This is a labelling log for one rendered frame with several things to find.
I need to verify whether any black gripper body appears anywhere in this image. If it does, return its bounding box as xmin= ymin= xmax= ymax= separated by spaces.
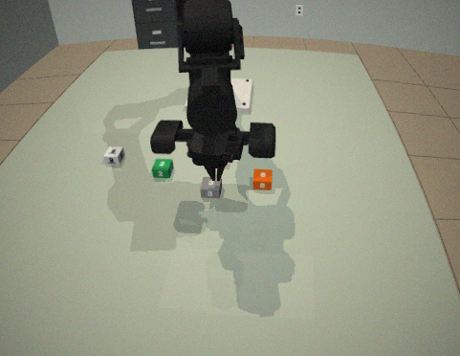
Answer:
xmin=150 ymin=120 xmax=275 ymax=158

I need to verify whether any orange block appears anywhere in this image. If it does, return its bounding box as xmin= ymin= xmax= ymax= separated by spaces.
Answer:
xmin=253 ymin=169 xmax=273 ymax=190

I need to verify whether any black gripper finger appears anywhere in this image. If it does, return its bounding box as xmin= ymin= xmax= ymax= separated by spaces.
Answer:
xmin=217 ymin=167 xmax=224 ymax=181
xmin=186 ymin=152 xmax=215 ymax=181

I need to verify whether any green block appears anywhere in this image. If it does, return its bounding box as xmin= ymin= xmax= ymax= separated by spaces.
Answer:
xmin=152 ymin=158 xmax=174 ymax=178

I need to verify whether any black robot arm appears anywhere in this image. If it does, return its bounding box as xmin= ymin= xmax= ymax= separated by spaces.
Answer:
xmin=178 ymin=0 xmax=245 ymax=168

